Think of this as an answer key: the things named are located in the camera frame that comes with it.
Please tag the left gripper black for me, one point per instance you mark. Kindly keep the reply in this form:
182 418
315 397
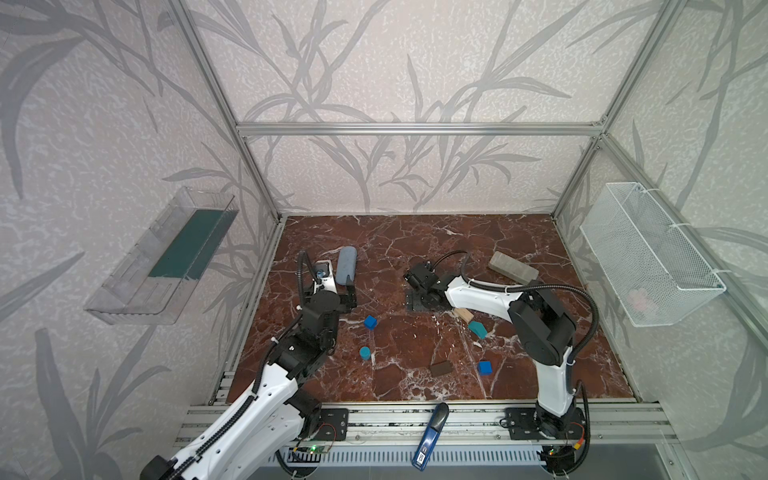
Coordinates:
339 298

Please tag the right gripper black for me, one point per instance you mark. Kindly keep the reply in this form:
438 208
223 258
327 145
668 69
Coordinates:
422 282

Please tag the light wood block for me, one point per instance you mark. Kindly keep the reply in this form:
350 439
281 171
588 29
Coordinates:
463 314

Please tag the dark brown wood block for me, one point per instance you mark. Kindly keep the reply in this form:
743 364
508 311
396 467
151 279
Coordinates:
441 368

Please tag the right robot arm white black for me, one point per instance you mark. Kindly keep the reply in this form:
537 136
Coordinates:
545 328

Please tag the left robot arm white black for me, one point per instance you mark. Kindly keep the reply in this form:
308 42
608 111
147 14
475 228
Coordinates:
274 410

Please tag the teal triangular roof block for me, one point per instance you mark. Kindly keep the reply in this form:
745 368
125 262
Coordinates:
478 329

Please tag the grey rectangular sponge block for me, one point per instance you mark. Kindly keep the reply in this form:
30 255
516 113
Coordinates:
512 268

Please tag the blue cube left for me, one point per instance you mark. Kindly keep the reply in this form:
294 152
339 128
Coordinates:
370 322

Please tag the blue cube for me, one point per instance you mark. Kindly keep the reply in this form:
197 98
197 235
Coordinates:
484 368
370 322

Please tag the grey-blue glasses case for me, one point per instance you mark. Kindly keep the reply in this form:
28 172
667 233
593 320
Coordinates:
346 266

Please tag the blue cube right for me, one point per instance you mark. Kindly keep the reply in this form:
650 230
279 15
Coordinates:
484 368

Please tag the blue black handheld scanner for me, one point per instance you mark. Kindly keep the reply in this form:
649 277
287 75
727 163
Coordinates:
431 436

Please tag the pink object in basket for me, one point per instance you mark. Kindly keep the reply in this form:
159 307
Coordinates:
640 300

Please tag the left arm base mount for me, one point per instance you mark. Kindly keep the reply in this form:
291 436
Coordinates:
326 424

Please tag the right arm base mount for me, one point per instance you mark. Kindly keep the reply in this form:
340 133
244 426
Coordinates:
543 425

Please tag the clear plastic wall bin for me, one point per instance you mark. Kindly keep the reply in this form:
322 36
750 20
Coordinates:
158 275

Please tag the white wire mesh basket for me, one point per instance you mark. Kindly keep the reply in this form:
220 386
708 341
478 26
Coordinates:
638 245

